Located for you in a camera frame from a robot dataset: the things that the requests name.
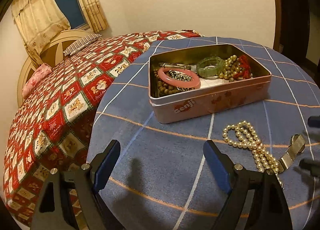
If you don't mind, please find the pink jade bangle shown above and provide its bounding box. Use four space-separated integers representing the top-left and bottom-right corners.
157 67 201 89

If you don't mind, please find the striped pillow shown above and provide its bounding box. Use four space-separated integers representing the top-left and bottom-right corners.
63 34 102 56

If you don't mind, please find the blue plaid tablecloth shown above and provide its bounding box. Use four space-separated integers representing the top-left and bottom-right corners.
87 37 319 229

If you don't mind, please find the pink pillow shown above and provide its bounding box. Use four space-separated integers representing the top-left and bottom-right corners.
22 63 52 99

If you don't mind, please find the gold metal bangle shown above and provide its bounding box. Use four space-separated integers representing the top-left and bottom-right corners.
158 62 196 72

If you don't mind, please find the pink metal tin box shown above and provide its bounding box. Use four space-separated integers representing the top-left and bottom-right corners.
149 44 271 124

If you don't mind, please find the white pearl necklace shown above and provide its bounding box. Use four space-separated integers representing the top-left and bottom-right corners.
222 120 285 190

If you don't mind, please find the right cream floral curtain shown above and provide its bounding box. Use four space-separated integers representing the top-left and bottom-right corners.
78 0 109 33

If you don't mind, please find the red knotted cord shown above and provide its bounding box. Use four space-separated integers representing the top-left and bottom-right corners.
237 54 254 80

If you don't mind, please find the olive green bead necklace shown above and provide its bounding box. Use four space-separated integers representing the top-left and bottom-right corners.
217 54 247 82

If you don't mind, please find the brown wooden door frame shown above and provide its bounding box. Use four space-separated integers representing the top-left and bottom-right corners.
273 0 319 64

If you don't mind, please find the cream wooden headboard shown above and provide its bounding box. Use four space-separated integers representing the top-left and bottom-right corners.
17 29 91 107

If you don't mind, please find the dark brown bead bracelet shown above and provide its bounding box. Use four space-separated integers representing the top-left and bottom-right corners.
152 68 193 97

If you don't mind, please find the dark metallic bead bracelet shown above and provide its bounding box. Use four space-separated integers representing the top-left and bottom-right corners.
166 69 194 84

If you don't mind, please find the left cream floral curtain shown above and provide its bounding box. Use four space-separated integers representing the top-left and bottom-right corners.
11 0 71 67

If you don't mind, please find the green jade bracelet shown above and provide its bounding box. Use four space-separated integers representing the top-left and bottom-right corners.
196 56 225 80

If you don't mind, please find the red patchwork bedspread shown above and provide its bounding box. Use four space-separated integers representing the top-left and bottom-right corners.
3 30 198 226

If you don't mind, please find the cream floral curtain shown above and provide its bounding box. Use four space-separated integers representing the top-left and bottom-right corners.
78 0 109 33
11 0 71 67

